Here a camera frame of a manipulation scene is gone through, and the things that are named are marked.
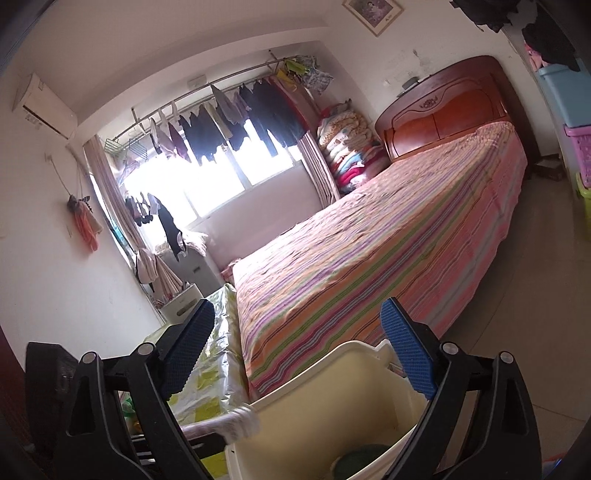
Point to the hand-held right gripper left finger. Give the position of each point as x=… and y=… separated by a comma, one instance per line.
x=189, y=344

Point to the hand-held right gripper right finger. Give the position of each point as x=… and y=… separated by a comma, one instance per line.
x=408, y=350

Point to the cream plastic bin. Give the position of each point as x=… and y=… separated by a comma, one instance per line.
x=323, y=392

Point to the shiny checked tablecloth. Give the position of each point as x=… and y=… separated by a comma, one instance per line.
x=207, y=378

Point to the white box with slot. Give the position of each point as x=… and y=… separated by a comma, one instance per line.
x=182, y=302

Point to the grey appliance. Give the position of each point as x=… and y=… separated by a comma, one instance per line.
x=196, y=272

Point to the white ribbed object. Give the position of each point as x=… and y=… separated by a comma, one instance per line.
x=235, y=422

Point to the bed with striped cover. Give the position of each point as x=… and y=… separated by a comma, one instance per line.
x=369, y=254

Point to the dark clothes on hanger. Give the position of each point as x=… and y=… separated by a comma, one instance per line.
x=171, y=226

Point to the dark green round object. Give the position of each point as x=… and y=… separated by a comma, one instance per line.
x=360, y=461

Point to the black mesh panel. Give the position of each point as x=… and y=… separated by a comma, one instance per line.
x=46, y=383

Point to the striped curtain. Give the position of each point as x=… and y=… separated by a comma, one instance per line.
x=318, y=170
x=104, y=180

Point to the window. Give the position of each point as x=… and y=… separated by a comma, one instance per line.
x=258, y=166

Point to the stack of folded quilts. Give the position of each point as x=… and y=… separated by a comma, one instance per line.
x=346, y=147

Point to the dark small box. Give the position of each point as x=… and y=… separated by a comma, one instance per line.
x=551, y=168

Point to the green storage box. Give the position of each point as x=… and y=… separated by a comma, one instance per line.
x=584, y=198

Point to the wooden headboard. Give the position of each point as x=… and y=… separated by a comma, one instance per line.
x=452, y=110

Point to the row of hanging clothes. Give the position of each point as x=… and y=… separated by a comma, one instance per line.
x=272, y=110

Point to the purple plastic basket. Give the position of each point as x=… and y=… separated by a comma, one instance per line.
x=579, y=157

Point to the small grey device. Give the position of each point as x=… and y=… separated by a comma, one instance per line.
x=409, y=83

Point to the white air conditioner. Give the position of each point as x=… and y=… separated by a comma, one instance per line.
x=44, y=104

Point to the blue storage box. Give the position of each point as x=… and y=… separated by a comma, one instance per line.
x=561, y=97

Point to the pink cloth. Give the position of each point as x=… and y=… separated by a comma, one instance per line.
x=534, y=57

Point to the dark cloth pile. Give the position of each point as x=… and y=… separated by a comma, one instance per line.
x=554, y=41

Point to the black hanging clothes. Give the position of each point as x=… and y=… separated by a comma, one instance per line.
x=485, y=11

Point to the orange cloth on wall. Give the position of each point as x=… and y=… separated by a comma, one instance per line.
x=87, y=226

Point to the metal clothes rail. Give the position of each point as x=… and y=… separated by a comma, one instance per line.
x=198, y=91

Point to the framed wall picture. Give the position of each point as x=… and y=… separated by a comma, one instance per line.
x=371, y=14

